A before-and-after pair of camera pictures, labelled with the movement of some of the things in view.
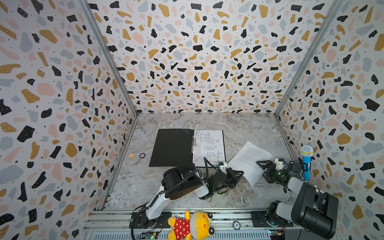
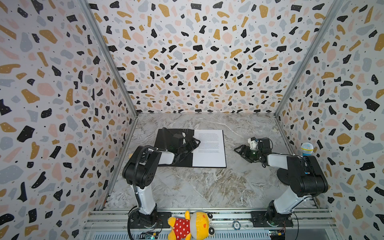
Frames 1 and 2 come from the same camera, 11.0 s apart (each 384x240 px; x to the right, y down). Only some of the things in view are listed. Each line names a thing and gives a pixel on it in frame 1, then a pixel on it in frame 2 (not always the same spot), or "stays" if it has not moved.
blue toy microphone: [306, 151] stays
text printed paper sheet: [245, 160] → [210, 151]
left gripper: [233, 179] → [190, 148]
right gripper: [272, 169] → [247, 151]
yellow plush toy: [196, 226] stays
